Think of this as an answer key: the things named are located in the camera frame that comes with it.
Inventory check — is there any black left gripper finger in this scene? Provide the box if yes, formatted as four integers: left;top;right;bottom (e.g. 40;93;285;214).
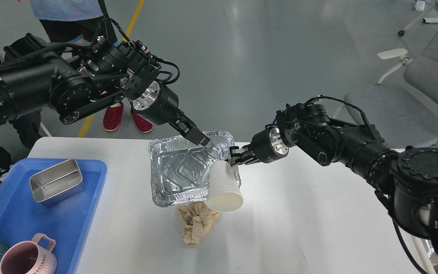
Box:
169;110;210;146

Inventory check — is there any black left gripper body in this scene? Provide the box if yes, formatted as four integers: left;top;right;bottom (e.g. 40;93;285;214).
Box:
132;81;181;131

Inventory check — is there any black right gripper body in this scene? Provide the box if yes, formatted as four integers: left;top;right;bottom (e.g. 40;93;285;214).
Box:
244;127;290;165

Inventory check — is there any cream paper cup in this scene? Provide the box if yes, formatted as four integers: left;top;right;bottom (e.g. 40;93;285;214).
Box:
206;160;244;213

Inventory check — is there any aluminium foil tray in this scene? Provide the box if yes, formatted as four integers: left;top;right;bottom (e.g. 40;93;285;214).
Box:
148;131;235;207

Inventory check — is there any brown paper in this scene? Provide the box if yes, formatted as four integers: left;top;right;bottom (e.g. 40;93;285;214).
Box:
178;201;220;246

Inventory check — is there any square stainless steel tray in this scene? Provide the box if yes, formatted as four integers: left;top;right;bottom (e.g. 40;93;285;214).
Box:
29;159;85;207

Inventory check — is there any pink HOME mug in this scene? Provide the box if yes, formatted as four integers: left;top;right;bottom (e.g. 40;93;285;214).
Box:
0;233;57;274

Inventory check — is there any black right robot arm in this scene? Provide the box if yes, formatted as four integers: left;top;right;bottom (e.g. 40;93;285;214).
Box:
229;96;438;255

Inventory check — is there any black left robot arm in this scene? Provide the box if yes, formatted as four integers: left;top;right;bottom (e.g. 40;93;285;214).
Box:
0;33;209;146

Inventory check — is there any standing person in shorts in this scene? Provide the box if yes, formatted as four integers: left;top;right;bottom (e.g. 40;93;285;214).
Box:
27;0;153;134

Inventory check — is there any grey office chair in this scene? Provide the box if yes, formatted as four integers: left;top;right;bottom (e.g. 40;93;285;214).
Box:
344;31;438;148

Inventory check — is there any cream plastic bin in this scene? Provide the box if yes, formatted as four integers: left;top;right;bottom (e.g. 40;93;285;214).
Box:
405;148;438;274

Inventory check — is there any white chair base far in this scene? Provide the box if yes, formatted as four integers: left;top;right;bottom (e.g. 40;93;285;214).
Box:
397;0;438;37

